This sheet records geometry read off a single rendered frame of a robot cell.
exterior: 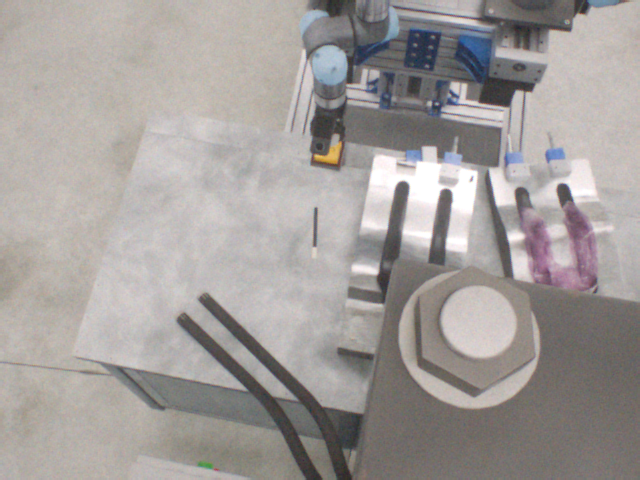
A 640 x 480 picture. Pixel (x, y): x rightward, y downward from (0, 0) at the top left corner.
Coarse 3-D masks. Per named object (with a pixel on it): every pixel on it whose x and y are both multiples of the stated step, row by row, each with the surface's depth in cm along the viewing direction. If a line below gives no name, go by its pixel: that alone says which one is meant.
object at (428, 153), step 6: (426, 150) 200; (432, 150) 200; (408, 156) 201; (414, 156) 201; (420, 156) 201; (426, 156) 199; (432, 156) 199; (414, 162) 200; (426, 162) 199; (432, 162) 199
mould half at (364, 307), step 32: (384, 160) 195; (384, 192) 192; (416, 192) 192; (384, 224) 189; (416, 224) 189; (416, 256) 183; (448, 256) 184; (352, 288) 179; (352, 320) 182; (352, 352) 182
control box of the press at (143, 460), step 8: (144, 456) 112; (136, 464) 111; (144, 464) 111; (152, 464) 111; (160, 464) 111; (168, 464) 111; (176, 464) 111; (200, 464) 118; (208, 464) 118; (136, 472) 110; (144, 472) 110; (152, 472) 110; (160, 472) 110; (168, 472) 110; (176, 472) 110; (184, 472) 111; (192, 472) 111; (200, 472) 111; (208, 472) 111; (216, 472) 111
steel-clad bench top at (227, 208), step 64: (192, 128) 209; (256, 128) 209; (128, 192) 201; (192, 192) 202; (256, 192) 202; (320, 192) 202; (128, 256) 195; (192, 256) 195; (256, 256) 195; (320, 256) 195; (128, 320) 188; (256, 320) 188; (320, 320) 188; (320, 384) 182
